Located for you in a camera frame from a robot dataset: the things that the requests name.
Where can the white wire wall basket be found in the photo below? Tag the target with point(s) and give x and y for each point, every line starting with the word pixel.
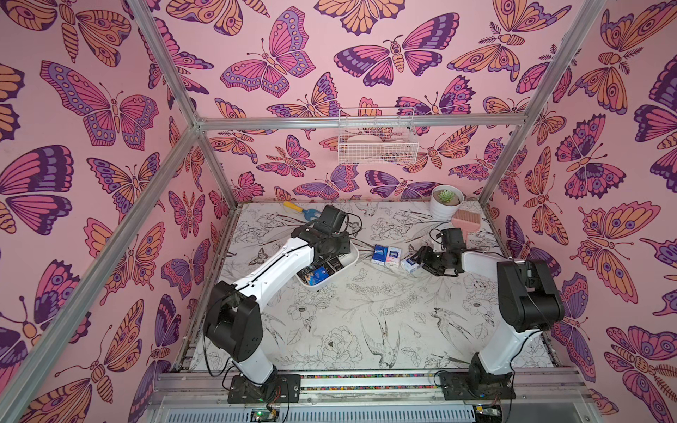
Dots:
pixel 366 140

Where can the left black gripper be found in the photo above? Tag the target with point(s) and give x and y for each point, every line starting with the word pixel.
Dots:
pixel 345 244

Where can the light pink tissue pack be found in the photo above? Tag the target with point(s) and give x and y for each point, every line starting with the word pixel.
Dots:
pixel 410 265

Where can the blue pocket tissue pack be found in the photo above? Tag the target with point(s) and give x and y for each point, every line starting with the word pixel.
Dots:
pixel 379 255

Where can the pink white tissue pack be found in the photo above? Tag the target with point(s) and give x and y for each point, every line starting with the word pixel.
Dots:
pixel 393 257

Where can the white plastic storage box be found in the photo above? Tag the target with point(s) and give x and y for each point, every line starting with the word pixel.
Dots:
pixel 338 266

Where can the pink brush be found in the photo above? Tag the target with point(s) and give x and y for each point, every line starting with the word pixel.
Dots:
pixel 467 221

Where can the blue cartoon tissue pack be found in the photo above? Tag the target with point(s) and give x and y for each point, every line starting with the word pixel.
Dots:
pixel 318 276

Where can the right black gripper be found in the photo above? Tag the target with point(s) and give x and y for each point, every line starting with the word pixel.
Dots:
pixel 428 259

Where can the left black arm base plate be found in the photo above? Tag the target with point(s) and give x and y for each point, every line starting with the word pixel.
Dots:
pixel 279 389

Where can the white pot with succulent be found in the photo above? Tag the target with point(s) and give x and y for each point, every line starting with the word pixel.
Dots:
pixel 445 201

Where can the blue yellow garden fork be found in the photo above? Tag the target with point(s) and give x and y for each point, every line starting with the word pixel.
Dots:
pixel 308 214

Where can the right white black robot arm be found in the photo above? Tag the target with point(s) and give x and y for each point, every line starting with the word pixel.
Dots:
pixel 528 300

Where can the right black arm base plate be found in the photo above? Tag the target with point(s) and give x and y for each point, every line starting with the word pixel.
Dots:
pixel 468 386

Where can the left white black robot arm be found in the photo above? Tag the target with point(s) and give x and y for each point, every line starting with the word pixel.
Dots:
pixel 233 321

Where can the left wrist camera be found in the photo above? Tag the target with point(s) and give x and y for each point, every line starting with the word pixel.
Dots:
pixel 331 220

